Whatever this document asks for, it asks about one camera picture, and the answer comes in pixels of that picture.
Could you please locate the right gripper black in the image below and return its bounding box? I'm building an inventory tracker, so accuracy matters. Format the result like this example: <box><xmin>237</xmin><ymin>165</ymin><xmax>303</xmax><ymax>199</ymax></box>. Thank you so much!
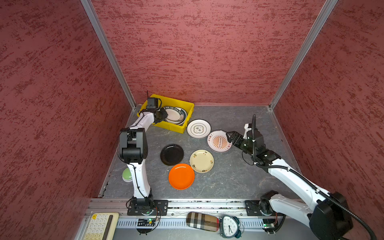
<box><xmin>225</xmin><ymin>131</ymin><xmax>256</xmax><ymax>157</ymax></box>

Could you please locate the orange sunburst plate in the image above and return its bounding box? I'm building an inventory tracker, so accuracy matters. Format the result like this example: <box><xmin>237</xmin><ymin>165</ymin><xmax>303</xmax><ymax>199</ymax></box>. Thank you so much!
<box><xmin>207</xmin><ymin>130</ymin><xmax>232</xmax><ymax>153</ymax></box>

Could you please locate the green rim HAO SHI plate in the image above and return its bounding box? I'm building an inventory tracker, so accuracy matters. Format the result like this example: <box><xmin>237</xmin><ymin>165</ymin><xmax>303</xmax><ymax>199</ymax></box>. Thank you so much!
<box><xmin>164</xmin><ymin>106</ymin><xmax>187</xmax><ymax>126</ymax></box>

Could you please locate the white flower motif plate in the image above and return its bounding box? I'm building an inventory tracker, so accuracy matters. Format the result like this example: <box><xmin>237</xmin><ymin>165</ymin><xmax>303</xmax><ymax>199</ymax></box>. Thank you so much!
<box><xmin>187</xmin><ymin>119</ymin><xmax>212</xmax><ymax>139</ymax></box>

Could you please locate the cream yellow plate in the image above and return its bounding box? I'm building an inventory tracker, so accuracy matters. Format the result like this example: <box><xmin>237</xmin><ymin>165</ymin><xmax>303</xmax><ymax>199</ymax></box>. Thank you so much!
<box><xmin>189</xmin><ymin>150</ymin><xmax>215</xmax><ymax>173</ymax></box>

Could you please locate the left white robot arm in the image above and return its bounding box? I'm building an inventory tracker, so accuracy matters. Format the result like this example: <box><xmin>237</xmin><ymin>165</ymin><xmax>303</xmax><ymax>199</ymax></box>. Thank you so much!
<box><xmin>118</xmin><ymin>103</ymin><xmax>168</xmax><ymax>215</ymax></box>

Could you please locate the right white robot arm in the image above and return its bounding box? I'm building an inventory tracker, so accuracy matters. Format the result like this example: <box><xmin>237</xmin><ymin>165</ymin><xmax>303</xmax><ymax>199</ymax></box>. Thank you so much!
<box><xmin>226</xmin><ymin>130</ymin><xmax>353</xmax><ymax>240</ymax></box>

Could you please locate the yellow plastic bin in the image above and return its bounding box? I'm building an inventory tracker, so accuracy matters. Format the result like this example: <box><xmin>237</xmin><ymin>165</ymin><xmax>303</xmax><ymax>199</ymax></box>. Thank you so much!
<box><xmin>132</xmin><ymin>95</ymin><xmax>195</xmax><ymax>134</ymax></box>

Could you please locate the black plate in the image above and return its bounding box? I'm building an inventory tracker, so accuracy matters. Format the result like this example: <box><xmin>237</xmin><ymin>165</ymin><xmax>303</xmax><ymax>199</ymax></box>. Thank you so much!
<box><xmin>160</xmin><ymin>144</ymin><xmax>184</xmax><ymax>166</ymax></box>

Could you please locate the green push button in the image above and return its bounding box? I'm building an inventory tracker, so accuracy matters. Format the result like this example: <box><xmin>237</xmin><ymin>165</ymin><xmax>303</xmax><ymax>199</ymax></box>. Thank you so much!
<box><xmin>122</xmin><ymin>168</ymin><xmax>133</xmax><ymax>183</ymax></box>

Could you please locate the teal alarm clock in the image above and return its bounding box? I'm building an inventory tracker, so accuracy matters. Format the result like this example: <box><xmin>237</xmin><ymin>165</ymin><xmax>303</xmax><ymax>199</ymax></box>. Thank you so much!
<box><xmin>220</xmin><ymin>215</ymin><xmax>242</xmax><ymax>239</ymax></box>

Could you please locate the plaid glasses case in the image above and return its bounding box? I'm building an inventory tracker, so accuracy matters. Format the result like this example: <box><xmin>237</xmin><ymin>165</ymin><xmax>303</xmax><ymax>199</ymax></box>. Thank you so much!
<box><xmin>186</xmin><ymin>212</ymin><xmax>220</xmax><ymax>232</ymax></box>

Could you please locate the right circuit board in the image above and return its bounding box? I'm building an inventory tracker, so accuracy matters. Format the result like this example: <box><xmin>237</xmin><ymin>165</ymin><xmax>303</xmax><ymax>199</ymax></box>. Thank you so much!
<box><xmin>262</xmin><ymin>219</ymin><xmax>279</xmax><ymax>229</ymax></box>

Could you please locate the circuit board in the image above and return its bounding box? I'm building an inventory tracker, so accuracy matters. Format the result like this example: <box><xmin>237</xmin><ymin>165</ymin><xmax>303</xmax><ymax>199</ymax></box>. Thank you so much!
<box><xmin>262</xmin><ymin>219</ymin><xmax>279</xmax><ymax>229</ymax></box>
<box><xmin>137</xmin><ymin>219</ymin><xmax>157</xmax><ymax>228</ymax></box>

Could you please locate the left circuit board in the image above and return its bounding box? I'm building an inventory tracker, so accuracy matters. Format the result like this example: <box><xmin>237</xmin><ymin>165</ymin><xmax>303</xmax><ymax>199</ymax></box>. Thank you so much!
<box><xmin>137</xmin><ymin>219</ymin><xmax>157</xmax><ymax>228</ymax></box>

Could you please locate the cream calculator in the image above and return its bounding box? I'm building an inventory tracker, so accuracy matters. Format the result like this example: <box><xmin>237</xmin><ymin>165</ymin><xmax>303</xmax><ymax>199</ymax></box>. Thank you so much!
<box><xmin>82</xmin><ymin>213</ymin><xmax>119</xmax><ymax>240</ymax></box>

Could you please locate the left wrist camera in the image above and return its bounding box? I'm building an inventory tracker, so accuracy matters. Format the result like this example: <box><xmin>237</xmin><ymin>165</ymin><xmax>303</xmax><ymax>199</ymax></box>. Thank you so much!
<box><xmin>146</xmin><ymin>98</ymin><xmax>160</xmax><ymax>111</ymax></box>

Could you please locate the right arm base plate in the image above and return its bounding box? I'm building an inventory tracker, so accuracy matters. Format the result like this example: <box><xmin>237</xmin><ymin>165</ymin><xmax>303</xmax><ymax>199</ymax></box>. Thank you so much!
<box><xmin>245</xmin><ymin>200</ymin><xmax>284</xmax><ymax>217</ymax></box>

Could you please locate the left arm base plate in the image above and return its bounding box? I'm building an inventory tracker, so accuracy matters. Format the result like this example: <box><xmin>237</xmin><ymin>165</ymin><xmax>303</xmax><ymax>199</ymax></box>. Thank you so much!
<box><xmin>127</xmin><ymin>199</ymin><xmax>169</xmax><ymax>216</ymax></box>

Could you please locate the aluminium corner post left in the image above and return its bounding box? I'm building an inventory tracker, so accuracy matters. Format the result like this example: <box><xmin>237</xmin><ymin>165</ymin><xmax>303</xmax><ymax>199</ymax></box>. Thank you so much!
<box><xmin>81</xmin><ymin>0</ymin><xmax>137</xmax><ymax>109</ymax></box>

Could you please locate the aluminium corner post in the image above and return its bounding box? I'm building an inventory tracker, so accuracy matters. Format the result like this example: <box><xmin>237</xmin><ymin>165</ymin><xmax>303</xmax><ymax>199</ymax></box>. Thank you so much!
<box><xmin>81</xmin><ymin>0</ymin><xmax>137</xmax><ymax>109</ymax></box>
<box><xmin>269</xmin><ymin>0</ymin><xmax>338</xmax><ymax>112</ymax></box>

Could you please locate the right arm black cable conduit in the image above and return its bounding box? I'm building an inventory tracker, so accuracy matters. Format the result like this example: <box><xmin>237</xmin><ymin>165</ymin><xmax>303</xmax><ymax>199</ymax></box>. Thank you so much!
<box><xmin>251</xmin><ymin>113</ymin><xmax>377</xmax><ymax>240</ymax></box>

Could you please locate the aluminium corner post right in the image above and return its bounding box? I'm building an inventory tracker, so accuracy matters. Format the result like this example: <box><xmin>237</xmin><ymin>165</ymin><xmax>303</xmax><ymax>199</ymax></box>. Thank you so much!
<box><xmin>269</xmin><ymin>0</ymin><xmax>338</xmax><ymax>112</ymax></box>

